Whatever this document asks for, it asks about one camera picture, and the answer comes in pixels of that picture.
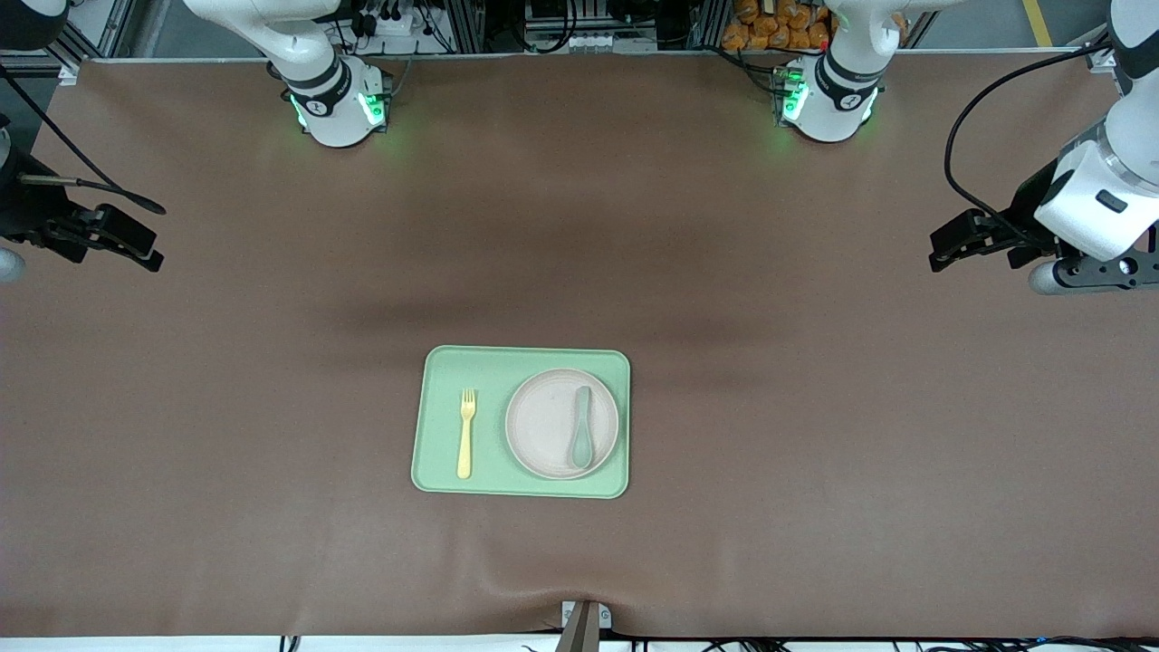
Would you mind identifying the yellow plastic fork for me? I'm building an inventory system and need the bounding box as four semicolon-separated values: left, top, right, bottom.
456;388;478;480

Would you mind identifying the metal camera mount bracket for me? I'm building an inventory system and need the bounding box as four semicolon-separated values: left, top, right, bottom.
561;600;613;652

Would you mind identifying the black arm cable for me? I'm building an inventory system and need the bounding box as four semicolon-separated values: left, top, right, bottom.
944;41;1113;245
0;65;167;216

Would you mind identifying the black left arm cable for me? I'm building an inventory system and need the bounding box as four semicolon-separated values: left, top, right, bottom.
944;41;1113;245

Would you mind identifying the orange toy food pile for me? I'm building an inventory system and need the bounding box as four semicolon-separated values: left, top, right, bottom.
722;0;832;52

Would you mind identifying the brown table cover cloth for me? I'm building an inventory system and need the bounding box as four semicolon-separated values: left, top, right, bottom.
0;53;1159;639

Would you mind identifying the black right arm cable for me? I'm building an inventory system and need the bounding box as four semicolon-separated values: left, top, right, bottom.
0;65;167;216

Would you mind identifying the grey-green plastic spoon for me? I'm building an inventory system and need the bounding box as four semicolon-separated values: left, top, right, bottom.
568;385;595;470

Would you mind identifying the light green rectangular tray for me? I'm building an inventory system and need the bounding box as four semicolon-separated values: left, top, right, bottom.
411;345;631;500

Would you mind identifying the dark equipment rack with cables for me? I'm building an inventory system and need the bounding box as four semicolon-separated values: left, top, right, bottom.
484;0;725;53

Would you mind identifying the round beige plate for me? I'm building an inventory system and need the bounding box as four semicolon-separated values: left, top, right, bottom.
504;368;621;479

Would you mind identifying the white power strip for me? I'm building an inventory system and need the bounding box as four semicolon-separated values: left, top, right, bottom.
349;9;436;39

